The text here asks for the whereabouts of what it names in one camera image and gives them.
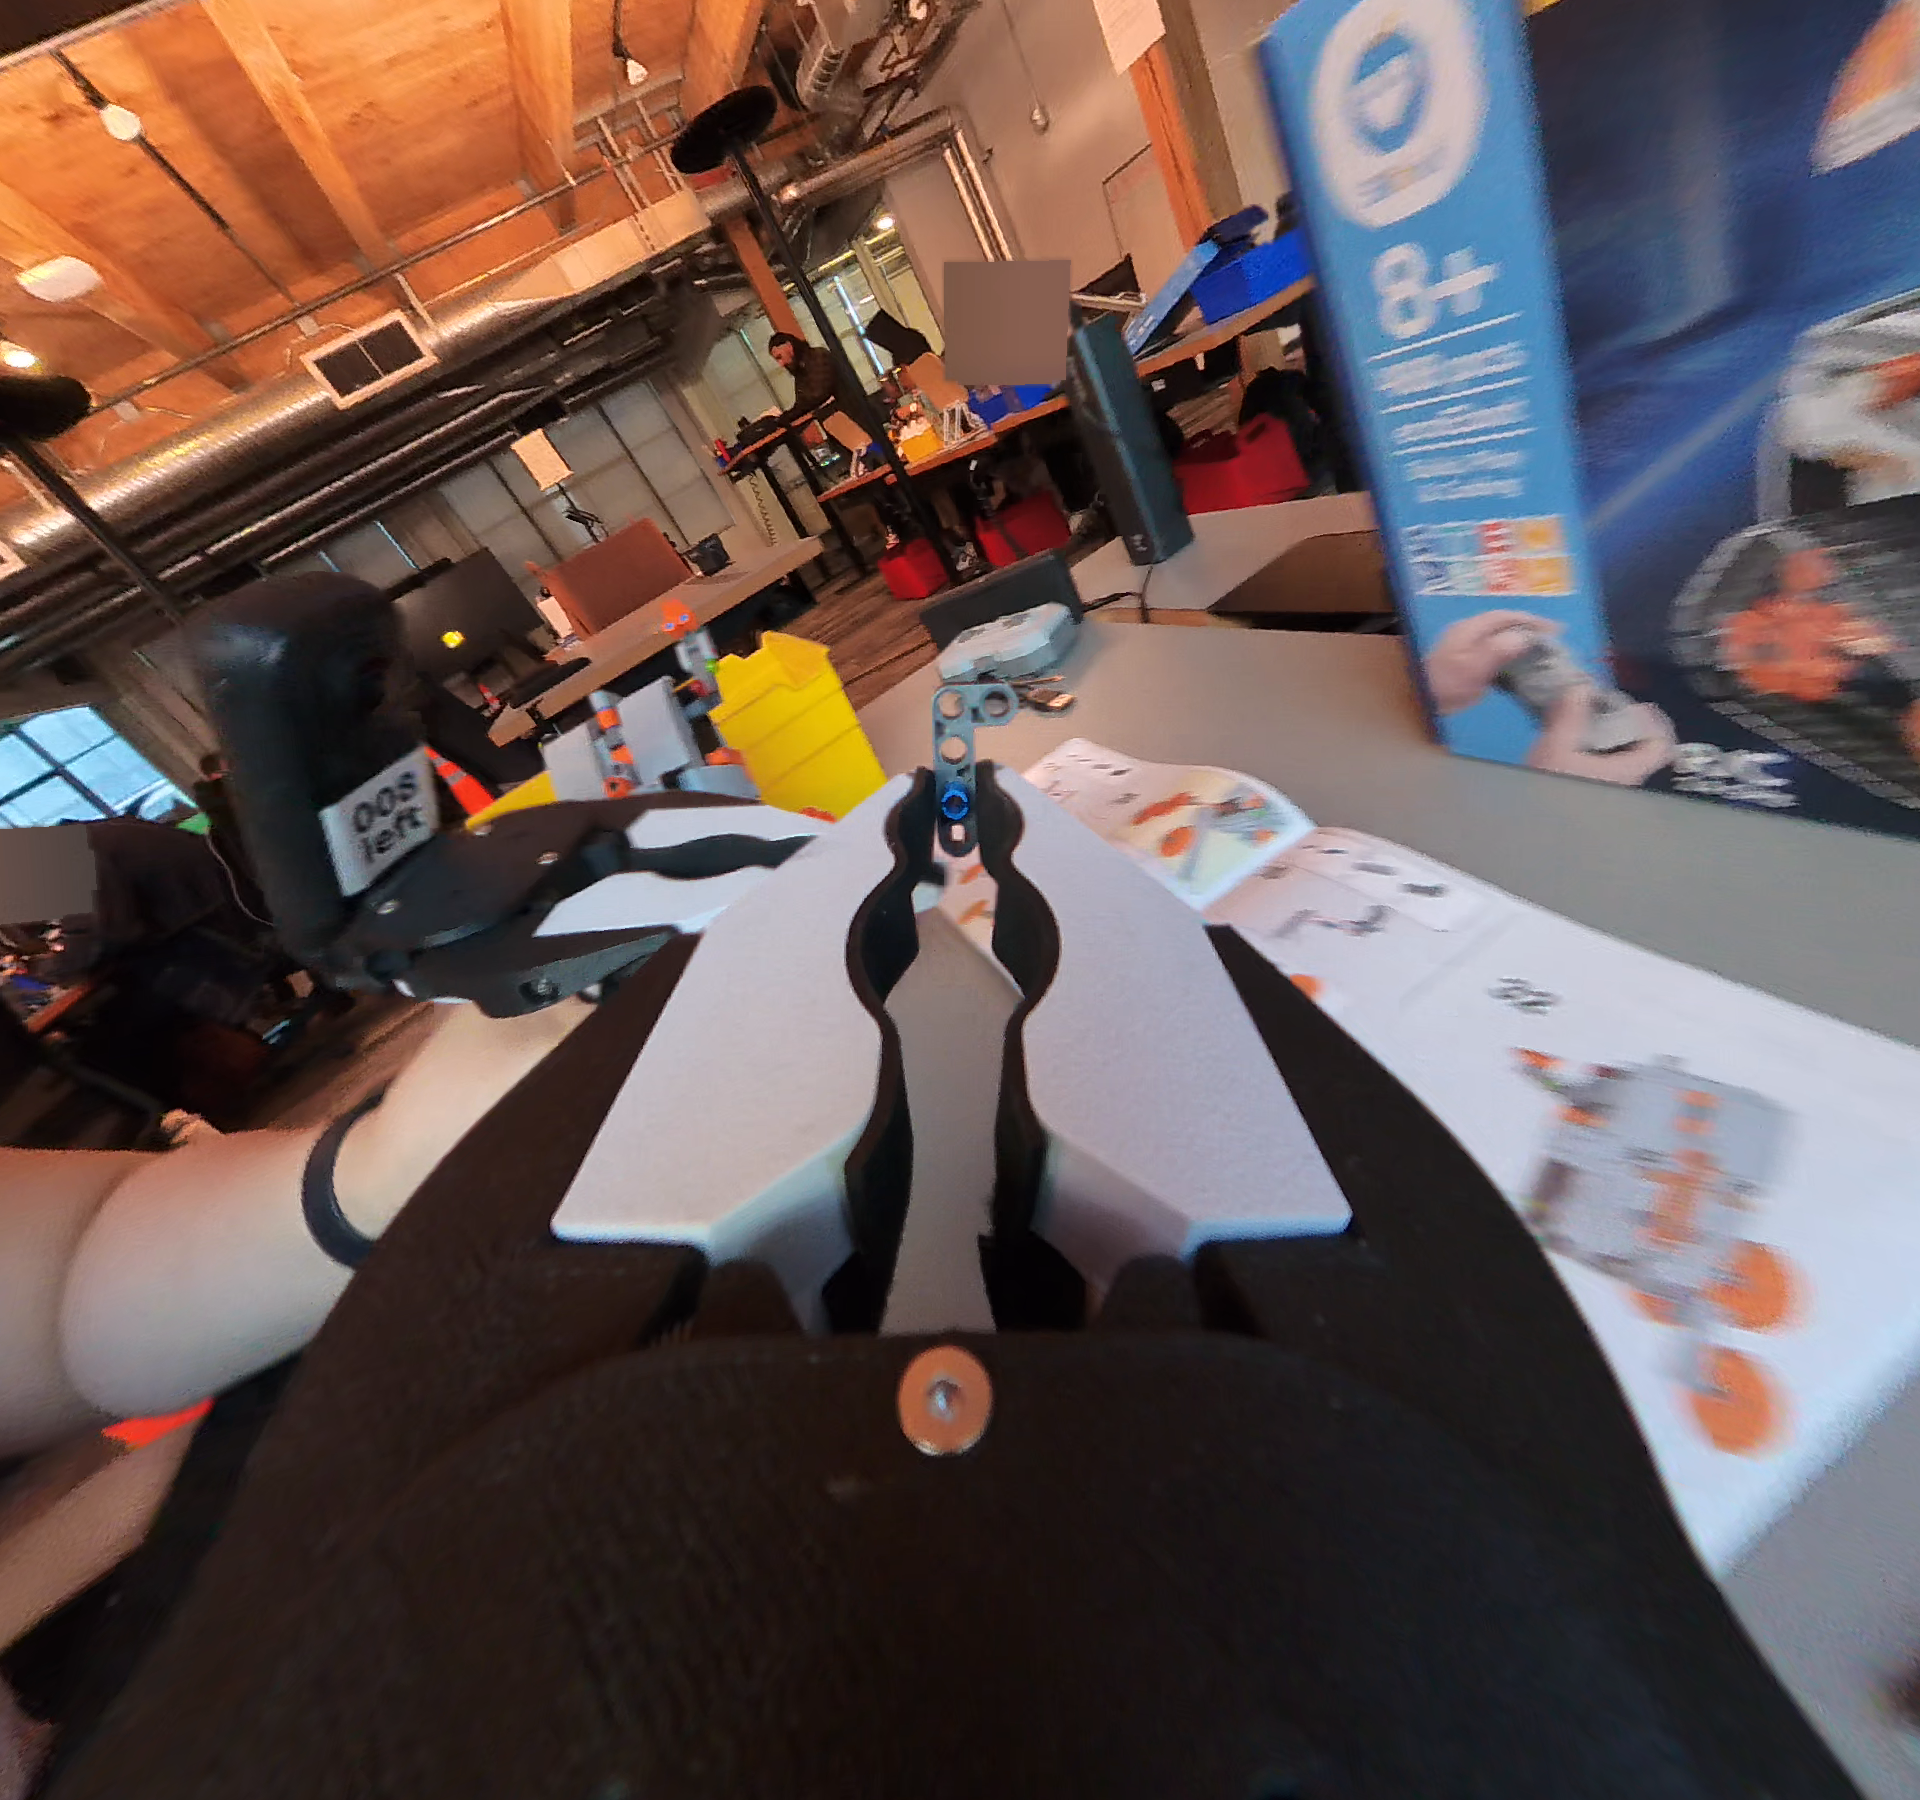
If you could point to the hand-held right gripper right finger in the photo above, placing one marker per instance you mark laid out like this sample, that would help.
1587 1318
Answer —
1170 1065

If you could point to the black rectangular box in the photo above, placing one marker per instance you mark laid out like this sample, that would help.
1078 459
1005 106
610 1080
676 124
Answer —
990 584

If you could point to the window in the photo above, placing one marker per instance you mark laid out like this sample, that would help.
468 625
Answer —
76 765

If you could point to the dark computer tower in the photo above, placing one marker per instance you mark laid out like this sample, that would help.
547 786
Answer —
1124 449

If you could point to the blue robot kit box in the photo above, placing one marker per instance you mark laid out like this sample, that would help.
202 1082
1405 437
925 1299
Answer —
1651 331

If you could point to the neighbouring desk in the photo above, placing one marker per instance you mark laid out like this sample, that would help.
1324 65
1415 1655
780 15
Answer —
1274 542

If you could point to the blue connector pin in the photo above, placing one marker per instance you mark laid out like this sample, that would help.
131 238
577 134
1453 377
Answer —
957 804

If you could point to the silver air duct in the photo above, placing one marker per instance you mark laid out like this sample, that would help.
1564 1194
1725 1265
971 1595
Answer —
196 444

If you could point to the black monitor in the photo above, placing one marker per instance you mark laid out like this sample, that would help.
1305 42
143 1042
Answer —
465 607

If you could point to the yellow storage bin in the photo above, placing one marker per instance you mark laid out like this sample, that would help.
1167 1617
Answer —
794 751

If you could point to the light background table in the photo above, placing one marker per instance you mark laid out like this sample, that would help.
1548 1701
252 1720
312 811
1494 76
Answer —
720 601

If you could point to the grey angled building beam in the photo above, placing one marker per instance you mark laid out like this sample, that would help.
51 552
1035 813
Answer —
954 728

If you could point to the blue storage bins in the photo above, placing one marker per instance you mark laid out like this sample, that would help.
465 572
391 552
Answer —
1254 277

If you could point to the person's left hand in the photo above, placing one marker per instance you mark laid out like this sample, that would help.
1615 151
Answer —
465 1080

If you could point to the white air vent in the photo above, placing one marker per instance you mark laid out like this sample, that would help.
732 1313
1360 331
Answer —
369 359

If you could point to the wooden work table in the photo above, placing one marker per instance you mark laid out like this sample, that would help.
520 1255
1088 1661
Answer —
886 473

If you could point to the large red storage bin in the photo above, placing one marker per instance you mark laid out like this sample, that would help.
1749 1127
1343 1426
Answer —
1244 467

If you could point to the grey and orange toy robot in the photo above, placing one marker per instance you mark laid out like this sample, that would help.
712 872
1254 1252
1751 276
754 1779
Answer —
645 735

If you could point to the black wristband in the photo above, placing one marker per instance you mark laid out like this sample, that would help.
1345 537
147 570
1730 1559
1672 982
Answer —
319 1200

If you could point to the brown board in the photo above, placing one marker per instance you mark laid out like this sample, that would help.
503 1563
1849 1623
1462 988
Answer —
608 578

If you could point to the person's left forearm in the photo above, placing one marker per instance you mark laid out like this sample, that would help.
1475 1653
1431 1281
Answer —
178 1274

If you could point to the orange striped cone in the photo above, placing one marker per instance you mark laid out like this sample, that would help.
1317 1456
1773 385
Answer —
462 781

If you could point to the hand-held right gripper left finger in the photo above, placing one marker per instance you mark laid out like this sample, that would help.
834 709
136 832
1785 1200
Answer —
735 1065

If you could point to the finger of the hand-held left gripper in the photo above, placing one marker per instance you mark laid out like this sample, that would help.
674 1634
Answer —
720 826
645 902

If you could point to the open white instruction booklet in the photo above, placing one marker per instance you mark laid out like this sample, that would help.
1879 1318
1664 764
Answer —
1501 1080

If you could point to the white round ceiling lamp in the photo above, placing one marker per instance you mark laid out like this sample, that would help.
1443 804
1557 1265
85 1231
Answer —
57 277

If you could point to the grey desk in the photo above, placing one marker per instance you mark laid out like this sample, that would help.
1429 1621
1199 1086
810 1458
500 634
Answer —
1290 721

